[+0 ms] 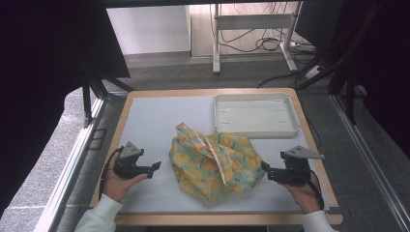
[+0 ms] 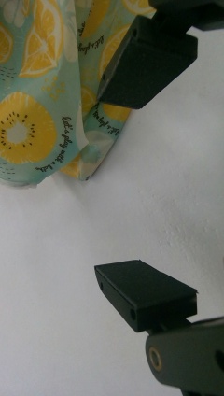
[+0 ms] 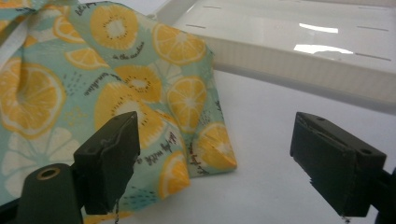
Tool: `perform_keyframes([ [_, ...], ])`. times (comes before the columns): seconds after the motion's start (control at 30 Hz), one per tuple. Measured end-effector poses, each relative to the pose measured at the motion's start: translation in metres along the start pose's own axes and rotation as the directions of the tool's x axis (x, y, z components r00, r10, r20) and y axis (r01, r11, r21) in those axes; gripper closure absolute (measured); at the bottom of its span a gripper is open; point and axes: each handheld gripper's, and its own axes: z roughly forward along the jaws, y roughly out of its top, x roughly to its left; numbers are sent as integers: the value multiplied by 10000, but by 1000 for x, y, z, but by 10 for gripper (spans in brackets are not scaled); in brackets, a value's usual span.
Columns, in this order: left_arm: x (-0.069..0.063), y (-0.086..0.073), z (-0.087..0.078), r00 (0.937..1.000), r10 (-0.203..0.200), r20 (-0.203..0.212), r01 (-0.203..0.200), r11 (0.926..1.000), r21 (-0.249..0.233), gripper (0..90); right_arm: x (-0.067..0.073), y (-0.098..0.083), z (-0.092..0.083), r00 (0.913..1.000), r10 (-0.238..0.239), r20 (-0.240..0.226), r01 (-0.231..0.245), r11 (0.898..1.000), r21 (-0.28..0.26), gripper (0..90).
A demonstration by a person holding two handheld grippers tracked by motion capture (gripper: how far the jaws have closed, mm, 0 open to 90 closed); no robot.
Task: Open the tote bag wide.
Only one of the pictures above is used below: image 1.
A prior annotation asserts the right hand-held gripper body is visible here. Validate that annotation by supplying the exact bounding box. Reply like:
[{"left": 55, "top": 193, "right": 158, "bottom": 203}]
[{"left": 268, "top": 145, "right": 326, "bottom": 188}]

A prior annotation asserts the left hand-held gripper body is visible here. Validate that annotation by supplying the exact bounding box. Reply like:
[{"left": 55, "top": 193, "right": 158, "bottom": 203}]
[{"left": 113, "top": 140, "right": 153, "bottom": 181}]

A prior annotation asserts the white plastic tray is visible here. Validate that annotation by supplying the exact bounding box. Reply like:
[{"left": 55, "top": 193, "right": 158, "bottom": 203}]
[{"left": 213, "top": 92, "right": 302, "bottom": 139}]

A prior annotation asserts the orange print drawstring bag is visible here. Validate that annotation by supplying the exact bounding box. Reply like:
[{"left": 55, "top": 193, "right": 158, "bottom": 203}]
[{"left": 168, "top": 121, "right": 267, "bottom": 206}]

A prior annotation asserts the person's left hand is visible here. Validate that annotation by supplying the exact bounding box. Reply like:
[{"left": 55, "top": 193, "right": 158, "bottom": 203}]
[{"left": 102, "top": 160, "right": 149, "bottom": 203}]

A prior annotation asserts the person's right hand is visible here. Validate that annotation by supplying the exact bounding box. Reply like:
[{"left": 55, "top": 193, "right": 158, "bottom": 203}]
[{"left": 278, "top": 173, "right": 323, "bottom": 215}]

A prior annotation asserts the pale blue table mat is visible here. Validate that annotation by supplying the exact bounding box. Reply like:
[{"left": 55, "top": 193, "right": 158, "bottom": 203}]
[{"left": 117, "top": 95, "right": 331, "bottom": 215}]

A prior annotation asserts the black metal stand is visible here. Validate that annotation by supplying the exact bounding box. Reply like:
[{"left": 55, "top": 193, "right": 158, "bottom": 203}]
[
  {"left": 296, "top": 47, "right": 366, "bottom": 126},
  {"left": 80, "top": 69, "right": 135, "bottom": 129}
]

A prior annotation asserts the white power strip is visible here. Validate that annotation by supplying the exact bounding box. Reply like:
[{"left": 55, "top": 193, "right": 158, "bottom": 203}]
[{"left": 304, "top": 65, "right": 324, "bottom": 80}]

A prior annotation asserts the black curtain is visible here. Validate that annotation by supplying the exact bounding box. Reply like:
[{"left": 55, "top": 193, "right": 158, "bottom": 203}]
[
  {"left": 0, "top": 0, "right": 132, "bottom": 217},
  {"left": 325, "top": 0, "right": 410, "bottom": 159}
]

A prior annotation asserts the left hand-held gripper black cable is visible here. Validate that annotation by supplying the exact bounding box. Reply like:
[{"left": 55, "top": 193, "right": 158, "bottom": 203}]
[{"left": 99, "top": 146, "right": 125, "bottom": 197}]

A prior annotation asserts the hand-held gripper black cable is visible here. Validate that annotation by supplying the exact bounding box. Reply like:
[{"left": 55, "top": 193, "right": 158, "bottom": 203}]
[
  {"left": 306, "top": 170, "right": 325, "bottom": 211},
  {"left": 99, "top": 146, "right": 125, "bottom": 197}
]

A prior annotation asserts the right hand-held gripper black cable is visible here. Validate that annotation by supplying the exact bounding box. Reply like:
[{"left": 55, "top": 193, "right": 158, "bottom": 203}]
[{"left": 306, "top": 170, "right": 325, "bottom": 211}]

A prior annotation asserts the aluminium floor rail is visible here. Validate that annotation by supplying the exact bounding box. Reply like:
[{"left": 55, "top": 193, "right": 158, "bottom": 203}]
[
  {"left": 33, "top": 96, "right": 108, "bottom": 232},
  {"left": 331, "top": 94, "right": 410, "bottom": 232}
]

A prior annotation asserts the long black floor cable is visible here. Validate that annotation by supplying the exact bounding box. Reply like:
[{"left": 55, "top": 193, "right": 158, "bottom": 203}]
[{"left": 256, "top": 71, "right": 310, "bottom": 89}]

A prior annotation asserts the tangle of black floor cables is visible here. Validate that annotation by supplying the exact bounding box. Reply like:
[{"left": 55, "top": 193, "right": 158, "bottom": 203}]
[{"left": 219, "top": 28, "right": 315, "bottom": 55}]

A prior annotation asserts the white metal desk frame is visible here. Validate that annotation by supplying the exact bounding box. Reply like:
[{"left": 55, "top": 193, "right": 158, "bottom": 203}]
[{"left": 211, "top": 3, "right": 299, "bottom": 75}]

